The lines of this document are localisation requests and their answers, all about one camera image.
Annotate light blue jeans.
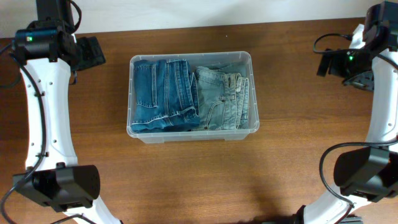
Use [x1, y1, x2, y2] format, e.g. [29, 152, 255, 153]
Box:
[195, 62, 249, 131]

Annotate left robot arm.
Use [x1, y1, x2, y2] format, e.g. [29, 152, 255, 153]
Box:
[10, 0, 118, 223]

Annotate clear plastic storage container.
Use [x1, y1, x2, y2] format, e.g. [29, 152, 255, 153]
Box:
[126, 51, 260, 144]

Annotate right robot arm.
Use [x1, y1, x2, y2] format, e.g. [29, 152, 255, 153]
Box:
[287, 1, 397, 223]

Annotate dark blue jeans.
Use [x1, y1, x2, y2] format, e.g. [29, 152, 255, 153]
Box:
[131, 59, 200, 133]

